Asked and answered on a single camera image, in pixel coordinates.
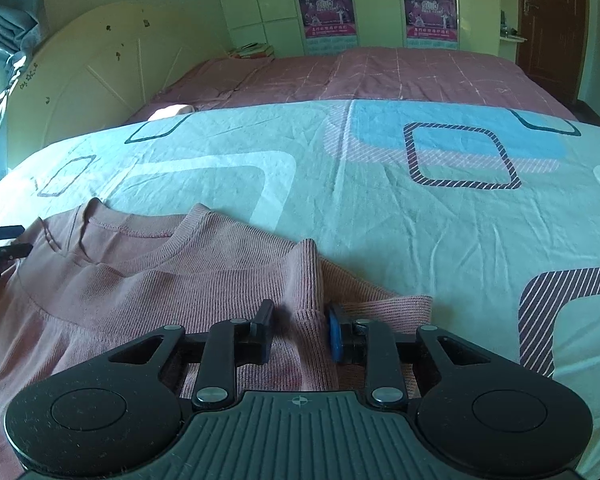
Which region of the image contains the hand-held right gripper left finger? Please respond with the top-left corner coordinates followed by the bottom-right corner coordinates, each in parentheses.
top-left (107, 299), bottom-right (277, 411)

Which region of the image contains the blue grey curtain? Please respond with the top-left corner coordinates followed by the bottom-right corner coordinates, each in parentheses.
top-left (0, 0), bottom-right (43, 196)

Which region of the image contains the pink checked bedspread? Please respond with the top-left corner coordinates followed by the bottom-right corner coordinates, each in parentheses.
top-left (125, 46), bottom-right (578, 123)

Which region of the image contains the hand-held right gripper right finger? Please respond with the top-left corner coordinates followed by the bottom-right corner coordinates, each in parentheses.
top-left (327, 302), bottom-right (494, 408)

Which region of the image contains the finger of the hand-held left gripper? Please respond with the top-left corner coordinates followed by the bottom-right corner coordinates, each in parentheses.
top-left (0, 243), bottom-right (34, 279)
top-left (0, 217), bottom-right (26, 241)

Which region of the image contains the bed with patterned sheet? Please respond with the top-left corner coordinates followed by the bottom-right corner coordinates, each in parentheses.
top-left (0, 99), bottom-right (600, 480)

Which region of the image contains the cream corner shelf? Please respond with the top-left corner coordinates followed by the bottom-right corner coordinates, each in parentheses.
top-left (497, 0), bottom-right (527, 46)

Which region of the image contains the brown wooden door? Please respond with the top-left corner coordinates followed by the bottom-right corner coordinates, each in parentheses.
top-left (517, 0), bottom-right (591, 106)

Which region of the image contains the cream arched headboard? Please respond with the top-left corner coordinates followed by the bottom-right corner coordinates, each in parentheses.
top-left (2, 2), bottom-right (231, 171)

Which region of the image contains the stack of books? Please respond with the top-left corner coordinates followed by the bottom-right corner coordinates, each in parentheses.
top-left (227, 42), bottom-right (275, 59)

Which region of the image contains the pink sweater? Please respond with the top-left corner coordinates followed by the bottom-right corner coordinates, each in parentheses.
top-left (0, 197), bottom-right (433, 466)

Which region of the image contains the wall poster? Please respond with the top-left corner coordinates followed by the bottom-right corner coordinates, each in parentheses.
top-left (402, 0), bottom-right (460, 38)
top-left (296, 0), bottom-right (357, 40)

